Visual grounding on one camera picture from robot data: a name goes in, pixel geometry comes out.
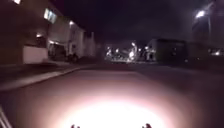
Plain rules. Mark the dark asphalt road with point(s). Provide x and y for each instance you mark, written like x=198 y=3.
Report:
x=110 y=90

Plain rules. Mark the dark low building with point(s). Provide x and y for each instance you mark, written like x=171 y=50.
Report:
x=166 y=50

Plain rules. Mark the robot's own part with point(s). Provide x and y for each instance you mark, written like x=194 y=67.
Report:
x=75 y=126
x=147 y=126

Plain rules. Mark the pale kerb strip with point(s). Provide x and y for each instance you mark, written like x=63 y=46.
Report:
x=36 y=79

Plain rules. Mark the dark pavement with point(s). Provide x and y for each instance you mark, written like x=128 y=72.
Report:
x=26 y=70

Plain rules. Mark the large pale building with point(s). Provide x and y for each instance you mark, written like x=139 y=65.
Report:
x=30 y=33

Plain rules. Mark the tall building with lamp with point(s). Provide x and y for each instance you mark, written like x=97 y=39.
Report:
x=208 y=33

